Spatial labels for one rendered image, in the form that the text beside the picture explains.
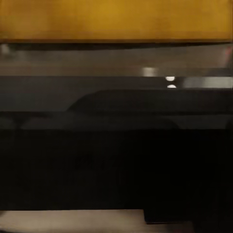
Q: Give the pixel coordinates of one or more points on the bottle of coffee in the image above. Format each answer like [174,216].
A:
[116,116]

